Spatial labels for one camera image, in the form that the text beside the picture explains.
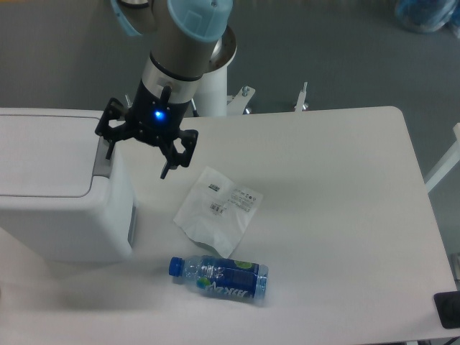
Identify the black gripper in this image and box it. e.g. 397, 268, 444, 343
95, 81, 198, 179

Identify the white push-lid trash can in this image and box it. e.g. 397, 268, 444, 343
1, 108, 138, 262

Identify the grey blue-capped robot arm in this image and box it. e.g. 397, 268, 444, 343
95, 1, 234, 178

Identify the white plastic pouch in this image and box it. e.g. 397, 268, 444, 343
174, 167, 263, 259

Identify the blue-label plastic water bottle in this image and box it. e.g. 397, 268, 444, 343
168, 255, 269, 300

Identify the blue plastic bag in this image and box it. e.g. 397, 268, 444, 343
393, 0, 459, 34

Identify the black device at table edge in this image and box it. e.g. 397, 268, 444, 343
433, 291, 459, 329

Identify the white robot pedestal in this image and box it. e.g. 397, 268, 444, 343
192, 26, 237, 117

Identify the white base frame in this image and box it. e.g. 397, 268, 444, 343
124, 82, 309, 117

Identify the white frame leg right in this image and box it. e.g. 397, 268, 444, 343
424, 123, 459, 193

